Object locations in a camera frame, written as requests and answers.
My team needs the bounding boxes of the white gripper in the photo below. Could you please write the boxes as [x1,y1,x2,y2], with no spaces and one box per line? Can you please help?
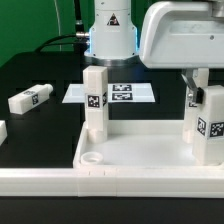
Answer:
[139,0,224,104]

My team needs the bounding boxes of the white desk top panel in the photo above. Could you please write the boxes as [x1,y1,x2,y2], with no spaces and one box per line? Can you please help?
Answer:
[73,120,224,170]

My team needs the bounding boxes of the fiducial marker sheet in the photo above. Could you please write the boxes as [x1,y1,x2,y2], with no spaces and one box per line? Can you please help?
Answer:
[63,83,155,103]

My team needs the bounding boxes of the long white front barrier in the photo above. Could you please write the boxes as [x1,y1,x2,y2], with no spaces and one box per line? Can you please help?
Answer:
[0,167,224,198]

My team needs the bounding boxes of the white block left edge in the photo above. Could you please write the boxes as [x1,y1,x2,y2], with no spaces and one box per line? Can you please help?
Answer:
[0,120,7,146]

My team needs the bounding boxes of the black cable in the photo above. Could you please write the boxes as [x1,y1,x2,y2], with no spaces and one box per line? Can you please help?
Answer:
[34,31,90,54]

